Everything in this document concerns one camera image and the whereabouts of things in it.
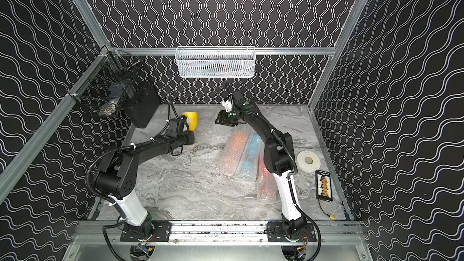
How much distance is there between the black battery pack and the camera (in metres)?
0.85

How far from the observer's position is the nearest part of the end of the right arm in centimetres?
73

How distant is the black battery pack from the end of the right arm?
0.49 meters
